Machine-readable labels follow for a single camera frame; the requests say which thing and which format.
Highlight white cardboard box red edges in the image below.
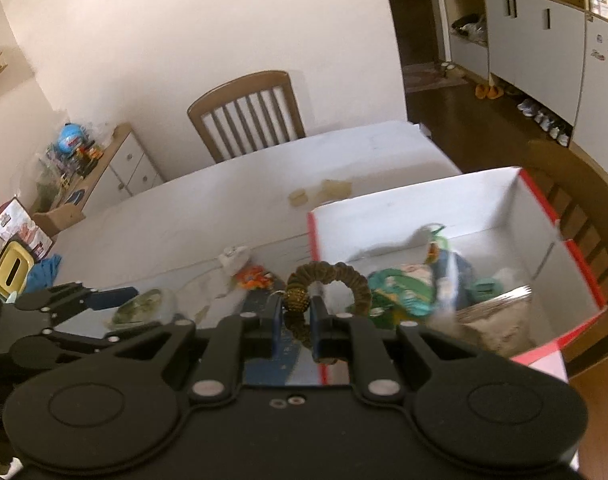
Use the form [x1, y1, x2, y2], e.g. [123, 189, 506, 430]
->
[306, 166, 608, 388]

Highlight large yellow translucent block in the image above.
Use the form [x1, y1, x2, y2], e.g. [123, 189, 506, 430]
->
[318, 178, 353, 199]

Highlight pile of toys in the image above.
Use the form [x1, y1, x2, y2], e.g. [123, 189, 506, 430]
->
[34, 122, 115, 211]

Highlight tall hallway cabinet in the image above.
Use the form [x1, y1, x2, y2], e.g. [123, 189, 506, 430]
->
[449, 0, 608, 153]

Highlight small orange toy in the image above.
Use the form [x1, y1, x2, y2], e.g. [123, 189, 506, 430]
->
[234, 266, 275, 292]

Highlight small brown cardboard box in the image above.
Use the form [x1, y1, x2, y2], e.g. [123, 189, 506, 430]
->
[31, 206, 87, 238]

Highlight row of shoes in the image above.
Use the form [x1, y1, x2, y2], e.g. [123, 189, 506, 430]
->
[516, 98, 572, 148]

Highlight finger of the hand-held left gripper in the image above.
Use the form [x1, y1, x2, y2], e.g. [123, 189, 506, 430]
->
[10, 316, 187, 371]
[14, 282, 140, 315]

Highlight white drawer cabinet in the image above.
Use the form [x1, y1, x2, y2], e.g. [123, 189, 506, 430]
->
[31, 122, 165, 226]

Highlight green printed packet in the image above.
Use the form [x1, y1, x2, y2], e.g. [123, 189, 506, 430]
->
[368, 264, 437, 322]

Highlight crumpled clear wrapper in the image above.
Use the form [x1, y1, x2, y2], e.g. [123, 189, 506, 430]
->
[176, 274, 247, 325]

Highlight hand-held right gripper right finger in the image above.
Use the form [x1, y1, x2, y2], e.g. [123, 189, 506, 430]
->
[309, 296, 491, 402]

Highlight red printed game box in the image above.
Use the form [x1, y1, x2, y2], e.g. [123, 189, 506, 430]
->
[0, 198, 54, 261]

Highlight white grey orange plastic bag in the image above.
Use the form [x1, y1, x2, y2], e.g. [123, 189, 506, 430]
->
[426, 240, 477, 318]

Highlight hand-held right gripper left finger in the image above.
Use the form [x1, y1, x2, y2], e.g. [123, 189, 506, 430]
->
[116, 294, 286, 402]

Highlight patterned doormat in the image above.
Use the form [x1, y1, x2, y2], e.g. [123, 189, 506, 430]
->
[401, 61, 469, 94]

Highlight clear pack with green contents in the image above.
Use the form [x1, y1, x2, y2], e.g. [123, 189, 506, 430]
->
[108, 288, 181, 330]

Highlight wooden slat-back chair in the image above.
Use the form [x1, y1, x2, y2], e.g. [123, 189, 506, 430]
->
[187, 70, 307, 164]

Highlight small white toy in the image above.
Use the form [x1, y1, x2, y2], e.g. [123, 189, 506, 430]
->
[217, 245, 251, 277]

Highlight blue cloth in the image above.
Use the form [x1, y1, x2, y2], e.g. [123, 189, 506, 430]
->
[24, 253, 63, 295]

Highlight wooden chair with curved back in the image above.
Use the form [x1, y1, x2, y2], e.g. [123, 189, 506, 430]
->
[526, 139, 608, 378]

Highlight yellow tissue box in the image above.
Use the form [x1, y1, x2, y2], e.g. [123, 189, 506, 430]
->
[0, 241, 37, 297]

